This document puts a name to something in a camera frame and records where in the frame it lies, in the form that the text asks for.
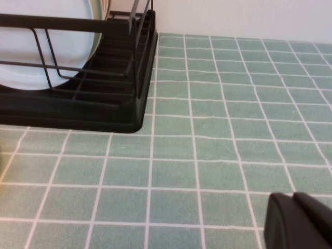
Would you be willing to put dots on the green checked tablecloth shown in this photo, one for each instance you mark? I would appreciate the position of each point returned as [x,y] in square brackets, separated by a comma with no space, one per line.
[207,129]

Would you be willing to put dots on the light blue plate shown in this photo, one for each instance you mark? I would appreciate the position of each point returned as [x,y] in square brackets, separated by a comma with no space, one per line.
[20,46]

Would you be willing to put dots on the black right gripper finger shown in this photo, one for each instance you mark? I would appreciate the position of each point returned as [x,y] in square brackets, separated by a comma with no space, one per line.
[298,225]

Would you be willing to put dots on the pink plate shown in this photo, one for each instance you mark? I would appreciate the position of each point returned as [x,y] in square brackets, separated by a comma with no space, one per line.
[104,5]

